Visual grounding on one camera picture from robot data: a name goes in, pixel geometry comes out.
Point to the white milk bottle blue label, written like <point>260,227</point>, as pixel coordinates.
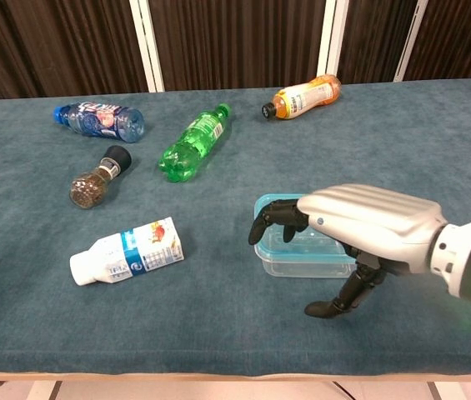
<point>135,250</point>

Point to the white table leg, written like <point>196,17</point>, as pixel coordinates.
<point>447,391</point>
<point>43,391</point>

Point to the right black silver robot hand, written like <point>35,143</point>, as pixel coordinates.
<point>377,225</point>

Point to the teal container lid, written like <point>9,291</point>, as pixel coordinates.
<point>327,250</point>

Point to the blue plastic drink bottle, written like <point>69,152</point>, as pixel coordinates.
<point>97,121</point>

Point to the clear plastic container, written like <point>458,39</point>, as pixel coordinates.
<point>302,271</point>

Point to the white partition post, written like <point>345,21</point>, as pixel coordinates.
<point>145,41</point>
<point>333,41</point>
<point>411,41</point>

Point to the glass pepper grinder black cap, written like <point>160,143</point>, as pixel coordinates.
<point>89,187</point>

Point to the teal table cloth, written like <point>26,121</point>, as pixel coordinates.
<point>51,316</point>

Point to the orange juice bottle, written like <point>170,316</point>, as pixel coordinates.
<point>302,98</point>

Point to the green plastic soda bottle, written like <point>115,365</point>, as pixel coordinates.
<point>189,146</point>

